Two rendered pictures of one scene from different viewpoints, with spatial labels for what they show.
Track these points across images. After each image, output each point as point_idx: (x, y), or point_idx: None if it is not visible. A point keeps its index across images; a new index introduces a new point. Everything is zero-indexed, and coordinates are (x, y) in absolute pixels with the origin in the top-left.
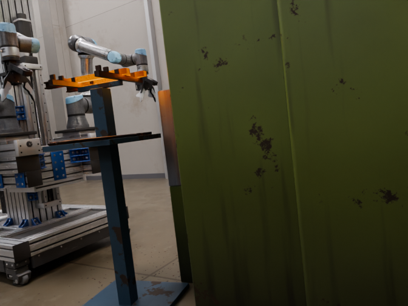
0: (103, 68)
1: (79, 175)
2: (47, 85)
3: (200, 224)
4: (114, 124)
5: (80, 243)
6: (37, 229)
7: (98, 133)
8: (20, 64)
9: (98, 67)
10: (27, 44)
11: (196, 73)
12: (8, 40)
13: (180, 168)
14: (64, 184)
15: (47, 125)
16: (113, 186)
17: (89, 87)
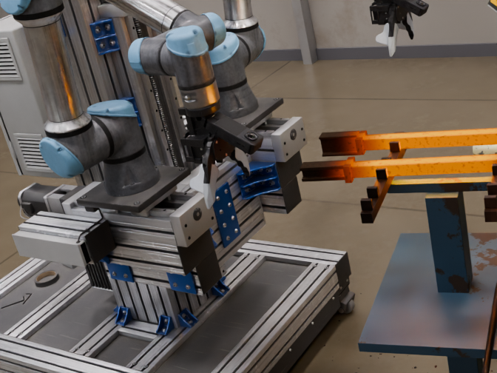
0: (489, 187)
1: (257, 217)
2: (305, 172)
3: None
4: (470, 252)
5: (290, 359)
6: (196, 335)
7: (442, 280)
8: (225, 116)
9: (492, 203)
10: (207, 41)
11: None
12: (200, 74)
13: None
14: (239, 248)
15: (183, 126)
16: (475, 372)
17: (418, 188)
